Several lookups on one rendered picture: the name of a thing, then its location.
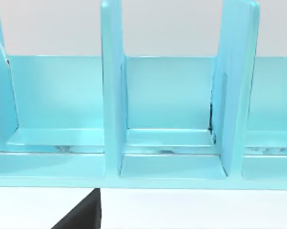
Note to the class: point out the light blue rack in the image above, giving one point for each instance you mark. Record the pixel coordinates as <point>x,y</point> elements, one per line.
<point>143,119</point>

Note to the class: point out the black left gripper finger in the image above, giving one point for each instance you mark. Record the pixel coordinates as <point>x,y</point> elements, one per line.
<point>86,212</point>

